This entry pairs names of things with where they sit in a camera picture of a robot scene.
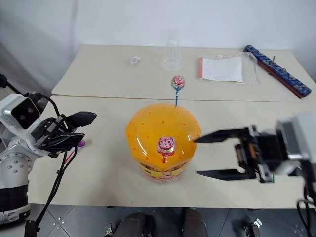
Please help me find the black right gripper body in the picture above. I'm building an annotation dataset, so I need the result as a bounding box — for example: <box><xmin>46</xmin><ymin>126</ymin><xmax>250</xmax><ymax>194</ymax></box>
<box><xmin>234</xmin><ymin>125</ymin><xmax>289</xmax><ymax>184</ymax></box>

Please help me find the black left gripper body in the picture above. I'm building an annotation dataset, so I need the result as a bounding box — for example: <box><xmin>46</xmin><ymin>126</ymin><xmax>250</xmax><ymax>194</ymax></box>
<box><xmin>31</xmin><ymin>115</ymin><xmax>75</xmax><ymax>150</ymax></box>

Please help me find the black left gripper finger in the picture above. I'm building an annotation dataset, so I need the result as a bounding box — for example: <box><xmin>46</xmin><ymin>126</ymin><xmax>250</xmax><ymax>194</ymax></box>
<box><xmin>46</xmin><ymin>133</ymin><xmax>85</xmax><ymax>159</ymax></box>
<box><xmin>64</xmin><ymin>111</ymin><xmax>98</xmax><ymax>128</ymax></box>

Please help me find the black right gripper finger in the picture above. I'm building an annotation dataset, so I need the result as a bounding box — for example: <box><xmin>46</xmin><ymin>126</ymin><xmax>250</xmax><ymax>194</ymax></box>
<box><xmin>196</xmin><ymin>168</ymin><xmax>259</xmax><ymax>181</ymax></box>
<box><xmin>193</xmin><ymin>126</ymin><xmax>250</xmax><ymax>144</ymax></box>

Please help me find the pink-stick lollipop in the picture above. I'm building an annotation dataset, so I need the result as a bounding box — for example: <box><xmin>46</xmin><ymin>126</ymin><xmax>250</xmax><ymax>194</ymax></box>
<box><xmin>65</xmin><ymin>138</ymin><xmax>87</xmax><ymax>162</ymax></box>

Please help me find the orange lollipop jar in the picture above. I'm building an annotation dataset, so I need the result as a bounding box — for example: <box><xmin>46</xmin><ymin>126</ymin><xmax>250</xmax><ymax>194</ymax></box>
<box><xmin>125</xmin><ymin>103</ymin><xmax>202</xmax><ymax>185</ymax></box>

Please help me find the red-stick lollipop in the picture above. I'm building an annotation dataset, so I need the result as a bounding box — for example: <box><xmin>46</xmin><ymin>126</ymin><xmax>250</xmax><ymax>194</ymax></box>
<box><xmin>157</xmin><ymin>136</ymin><xmax>178</xmax><ymax>164</ymax></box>

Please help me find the dark rounded shape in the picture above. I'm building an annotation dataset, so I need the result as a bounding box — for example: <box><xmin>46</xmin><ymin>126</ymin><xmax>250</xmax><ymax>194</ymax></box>
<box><xmin>115</xmin><ymin>211</ymin><xmax>155</xmax><ymax>237</ymax></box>
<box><xmin>182</xmin><ymin>208</ymin><xmax>208</xmax><ymax>237</ymax></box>

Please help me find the black and white foot piece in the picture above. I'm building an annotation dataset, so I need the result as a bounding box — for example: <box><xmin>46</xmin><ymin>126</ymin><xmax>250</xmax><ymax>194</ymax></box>
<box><xmin>243</xmin><ymin>218</ymin><xmax>263</xmax><ymax>237</ymax></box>

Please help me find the black rod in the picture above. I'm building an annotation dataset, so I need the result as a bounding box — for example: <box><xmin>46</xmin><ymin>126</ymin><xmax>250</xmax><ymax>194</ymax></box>
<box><xmin>0</xmin><ymin>73</ymin><xmax>23</xmax><ymax>96</ymax></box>

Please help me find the paper in clear sleeve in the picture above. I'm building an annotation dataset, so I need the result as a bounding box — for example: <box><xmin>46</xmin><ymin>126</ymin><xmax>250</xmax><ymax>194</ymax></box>
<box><xmin>197</xmin><ymin>52</ymin><xmax>261</xmax><ymax>86</ymax></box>

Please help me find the blue-stick lollipop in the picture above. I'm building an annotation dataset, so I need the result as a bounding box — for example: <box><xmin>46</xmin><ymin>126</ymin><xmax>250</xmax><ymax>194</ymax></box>
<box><xmin>171</xmin><ymin>75</ymin><xmax>186</xmax><ymax>107</ymax></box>

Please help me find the long blue patterned box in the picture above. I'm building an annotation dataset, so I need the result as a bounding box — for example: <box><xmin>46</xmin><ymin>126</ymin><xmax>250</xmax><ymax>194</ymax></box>
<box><xmin>243</xmin><ymin>44</ymin><xmax>313</xmax><ymax>99</ymax></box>

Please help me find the clear plastic cup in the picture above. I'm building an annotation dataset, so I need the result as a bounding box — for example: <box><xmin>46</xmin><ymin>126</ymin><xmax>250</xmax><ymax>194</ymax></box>
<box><xmin>161</xmin><ymin>28</ymin><xmax>184</xmax><ymax>73</ymax></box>

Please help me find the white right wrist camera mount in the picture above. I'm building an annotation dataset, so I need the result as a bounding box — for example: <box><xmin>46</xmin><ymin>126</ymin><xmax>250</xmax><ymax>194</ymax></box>
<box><xmin>276</xmin><ymin>113</ymin><xmax>316</xmax><ymax>176</ymax></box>

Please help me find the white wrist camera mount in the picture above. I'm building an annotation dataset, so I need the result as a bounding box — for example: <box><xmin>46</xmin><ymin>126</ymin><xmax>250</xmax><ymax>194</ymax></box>
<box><xmin>276</xmin><ymin>113</ymin><xmax>316</xmax><ymax>176</ymax></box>
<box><xmin>0</xmin><ymin>94</ymin><xmax>43</xmax><ymax>139</ymax></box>

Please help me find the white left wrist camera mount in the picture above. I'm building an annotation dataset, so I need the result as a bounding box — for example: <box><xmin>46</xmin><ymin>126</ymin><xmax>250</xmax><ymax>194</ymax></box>
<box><xmin>0</xmin><ymin>94</ymin><xmax>43</xmax><ymax>139</ymax></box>

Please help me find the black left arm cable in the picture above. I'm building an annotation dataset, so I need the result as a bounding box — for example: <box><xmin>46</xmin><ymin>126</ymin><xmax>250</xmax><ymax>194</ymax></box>
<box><xmin>23</xmin><ymin>91</ymin><xmax>78</xmax><ymax>237</ymax></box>

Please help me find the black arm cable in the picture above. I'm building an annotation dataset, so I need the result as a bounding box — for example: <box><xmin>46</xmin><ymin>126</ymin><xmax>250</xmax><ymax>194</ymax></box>
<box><xmin>295</xmin><ymin>158</ymin><xmax>316</xmax><ymax>237</ymax></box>
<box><xmin>23</xmin><ymin>91</ymin><xmax>78</xmax><ymax>237</ymax></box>

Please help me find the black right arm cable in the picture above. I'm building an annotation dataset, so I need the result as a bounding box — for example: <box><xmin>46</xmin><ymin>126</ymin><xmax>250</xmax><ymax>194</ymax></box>
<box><xmin>295</xmin><ymin>158</ymin><xmax>316</xmax><ymax>237</ymax></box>

